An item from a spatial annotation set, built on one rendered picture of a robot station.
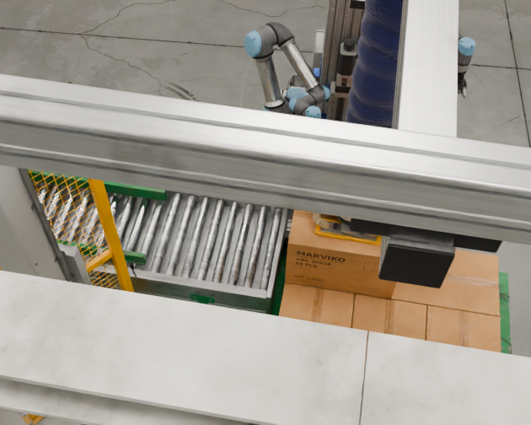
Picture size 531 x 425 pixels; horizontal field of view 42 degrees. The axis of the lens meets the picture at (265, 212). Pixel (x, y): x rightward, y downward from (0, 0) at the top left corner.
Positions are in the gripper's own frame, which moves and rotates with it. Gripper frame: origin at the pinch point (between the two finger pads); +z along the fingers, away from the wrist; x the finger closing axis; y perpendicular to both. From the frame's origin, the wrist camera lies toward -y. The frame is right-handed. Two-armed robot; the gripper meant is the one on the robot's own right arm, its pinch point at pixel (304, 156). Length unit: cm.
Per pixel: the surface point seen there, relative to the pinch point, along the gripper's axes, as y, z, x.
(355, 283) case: 38, 43, -48
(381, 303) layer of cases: 54, 53, -52
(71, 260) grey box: -72, -66, -123
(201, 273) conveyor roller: -47, 53, -53
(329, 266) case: 23, 30, -48
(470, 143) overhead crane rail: 36, -214, -174
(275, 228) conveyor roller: -12, 53, -14
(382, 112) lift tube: 33, -78, -37
